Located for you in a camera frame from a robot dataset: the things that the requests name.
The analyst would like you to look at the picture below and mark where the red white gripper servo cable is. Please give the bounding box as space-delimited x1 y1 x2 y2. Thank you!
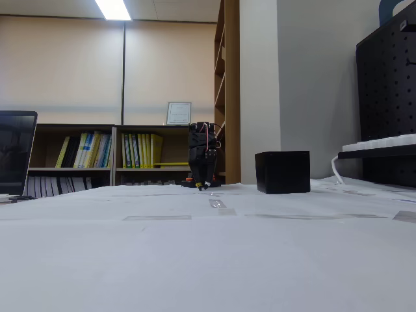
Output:
200 123 211 153

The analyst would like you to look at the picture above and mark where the thick yellow binder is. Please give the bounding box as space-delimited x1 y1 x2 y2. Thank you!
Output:
150 133 164 169

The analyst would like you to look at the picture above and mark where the dark window post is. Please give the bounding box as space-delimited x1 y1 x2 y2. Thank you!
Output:
122 21 127 126

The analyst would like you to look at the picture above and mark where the white paper table cover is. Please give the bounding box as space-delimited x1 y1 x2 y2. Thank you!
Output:
0 183 416 312

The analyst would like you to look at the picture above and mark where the low wooden bookshelf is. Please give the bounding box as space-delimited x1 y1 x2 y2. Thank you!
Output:
27 123 115 198
112 124 196 187

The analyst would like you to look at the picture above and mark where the flat yellow folder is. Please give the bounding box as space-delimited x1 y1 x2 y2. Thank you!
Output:
152 161 190 168

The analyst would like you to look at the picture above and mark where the arm servo cable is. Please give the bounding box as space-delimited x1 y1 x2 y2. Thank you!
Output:
214 122 226 149

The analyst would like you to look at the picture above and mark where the yellow spined book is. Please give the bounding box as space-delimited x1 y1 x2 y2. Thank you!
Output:
83 132 98 169

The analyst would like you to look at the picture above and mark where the grey journal stack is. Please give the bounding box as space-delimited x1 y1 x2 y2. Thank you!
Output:
27 176 94 198

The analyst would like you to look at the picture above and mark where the black pegboard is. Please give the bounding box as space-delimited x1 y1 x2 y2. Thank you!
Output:
356 6 416 189

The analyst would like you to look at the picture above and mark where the black box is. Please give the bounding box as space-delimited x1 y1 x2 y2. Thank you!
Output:
254 150 311 195

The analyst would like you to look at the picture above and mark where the black shelf rail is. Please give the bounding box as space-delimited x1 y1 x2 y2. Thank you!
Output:
337 144 416 160

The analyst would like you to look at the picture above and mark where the thin yellow book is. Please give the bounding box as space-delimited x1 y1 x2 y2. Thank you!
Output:
54 136 71 169

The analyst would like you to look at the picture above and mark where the white power cable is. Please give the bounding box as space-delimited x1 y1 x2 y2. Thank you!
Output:
330 155 345 185

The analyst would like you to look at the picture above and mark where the black laptop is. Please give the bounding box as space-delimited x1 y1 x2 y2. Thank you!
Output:
0 110 39 196

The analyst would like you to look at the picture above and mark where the tall wooden bookshelf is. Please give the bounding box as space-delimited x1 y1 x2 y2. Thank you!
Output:
213 0 241 185

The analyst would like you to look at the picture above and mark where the white yellow book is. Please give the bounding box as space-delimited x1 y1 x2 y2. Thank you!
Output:
73 132 88 169

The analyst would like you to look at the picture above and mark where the clear tape strip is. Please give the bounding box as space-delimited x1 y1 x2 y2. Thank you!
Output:
245 213 387 220
392 210 416 224

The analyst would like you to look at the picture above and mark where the beige roller blind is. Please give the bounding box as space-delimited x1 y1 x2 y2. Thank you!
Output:
125 19 218 126
0 15 124 125

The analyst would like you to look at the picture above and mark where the black book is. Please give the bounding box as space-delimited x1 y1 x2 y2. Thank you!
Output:
60 136 81 169

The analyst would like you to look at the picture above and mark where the framed white certificate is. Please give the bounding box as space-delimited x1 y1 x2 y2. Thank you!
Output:
166 101 192 126

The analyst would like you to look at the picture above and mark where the ceiling light panel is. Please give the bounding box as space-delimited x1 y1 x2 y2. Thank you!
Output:
94 0 133 22

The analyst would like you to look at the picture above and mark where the dark blue rounded object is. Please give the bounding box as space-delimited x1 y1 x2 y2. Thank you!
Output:
378 0 406 27

